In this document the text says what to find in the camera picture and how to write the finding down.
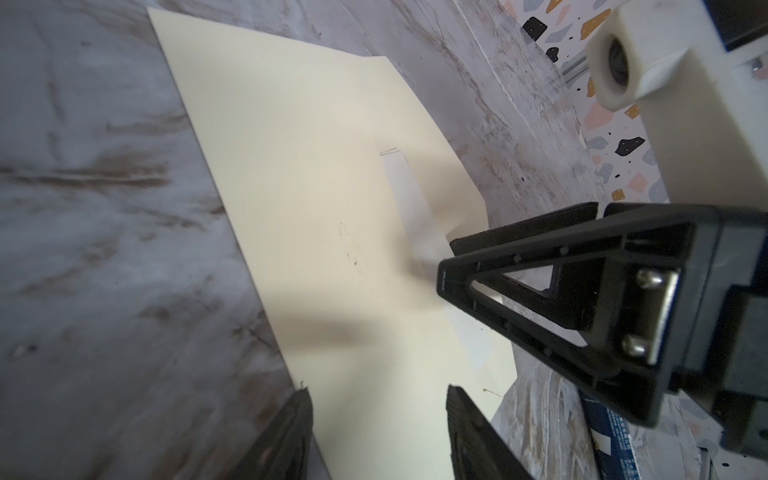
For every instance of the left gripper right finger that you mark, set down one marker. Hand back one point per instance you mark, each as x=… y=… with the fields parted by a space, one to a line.
x=477 y=451

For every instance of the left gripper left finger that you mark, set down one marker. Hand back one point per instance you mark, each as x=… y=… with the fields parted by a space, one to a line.
x=282 y=451

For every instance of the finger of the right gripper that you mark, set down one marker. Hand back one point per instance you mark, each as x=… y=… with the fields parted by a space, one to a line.
x=557 y=302

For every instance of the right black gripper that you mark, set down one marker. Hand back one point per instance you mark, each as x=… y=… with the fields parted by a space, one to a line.
x=636 y=305

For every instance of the blue white glue stick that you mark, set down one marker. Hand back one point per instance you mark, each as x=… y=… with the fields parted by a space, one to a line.
x=614 y=455

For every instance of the cream envelope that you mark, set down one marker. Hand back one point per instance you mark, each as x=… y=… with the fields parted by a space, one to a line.
x=292 y=133

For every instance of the beige letter paper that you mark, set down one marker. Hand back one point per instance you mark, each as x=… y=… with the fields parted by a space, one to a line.
x=429 y=247

